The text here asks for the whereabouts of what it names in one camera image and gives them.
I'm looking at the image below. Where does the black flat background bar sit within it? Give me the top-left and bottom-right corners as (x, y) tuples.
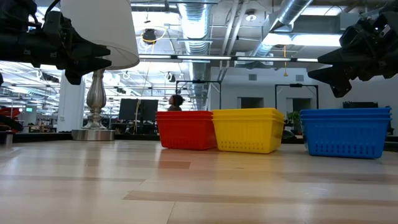
(343, 101), (379, 109)

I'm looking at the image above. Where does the yellow hanging ceiling cord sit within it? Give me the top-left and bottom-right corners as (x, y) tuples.
(282, 45), (289, 78)

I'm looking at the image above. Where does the black computer monitor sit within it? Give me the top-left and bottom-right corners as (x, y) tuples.
(118, 98), (139, 122)
(142, 99), (159, 122)

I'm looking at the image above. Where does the silver lamp with white shade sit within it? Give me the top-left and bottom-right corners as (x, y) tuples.
(59, 0), (141, 142)

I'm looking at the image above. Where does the large silver ceiling duct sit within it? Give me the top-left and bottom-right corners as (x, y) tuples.
(177, 0), (212, 110)

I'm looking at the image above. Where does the slanted silver ceiling duct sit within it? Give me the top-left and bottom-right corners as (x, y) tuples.
(250, 0), (313, 58)

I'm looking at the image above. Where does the long ceiling light strip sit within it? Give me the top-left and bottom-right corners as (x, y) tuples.
(138, 54), (318, 63)

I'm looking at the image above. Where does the blue plastic slotted basket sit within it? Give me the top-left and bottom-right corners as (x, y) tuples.
(300, 107), (392, 115)
(300, 113), (392, 160)

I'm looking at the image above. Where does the green potted plant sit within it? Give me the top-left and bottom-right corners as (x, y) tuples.
(285, 111), (302, 131)

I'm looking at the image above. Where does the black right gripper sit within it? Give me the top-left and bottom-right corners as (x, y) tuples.
(307, 18), (398, 98)

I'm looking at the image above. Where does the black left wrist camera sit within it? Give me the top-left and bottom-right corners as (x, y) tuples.
(42, 11), (74, 43)

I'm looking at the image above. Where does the person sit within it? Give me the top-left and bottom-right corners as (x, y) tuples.
(167, 94), (185, 112)

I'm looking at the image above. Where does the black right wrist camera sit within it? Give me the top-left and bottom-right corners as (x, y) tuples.
(338, 17), (379, 47)

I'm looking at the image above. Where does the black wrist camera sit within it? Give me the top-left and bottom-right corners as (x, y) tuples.
(42, 11), (74, 43)
(338, 17), (379, 47)

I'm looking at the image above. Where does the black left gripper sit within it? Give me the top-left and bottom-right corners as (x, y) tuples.
(0, 30), (112, 85)

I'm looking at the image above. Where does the black aluminium table frame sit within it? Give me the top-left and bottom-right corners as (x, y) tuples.
(0, 132), (398, 153)

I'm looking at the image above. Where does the red background object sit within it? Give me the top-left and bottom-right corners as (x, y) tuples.
(0, 107), (24, 131)

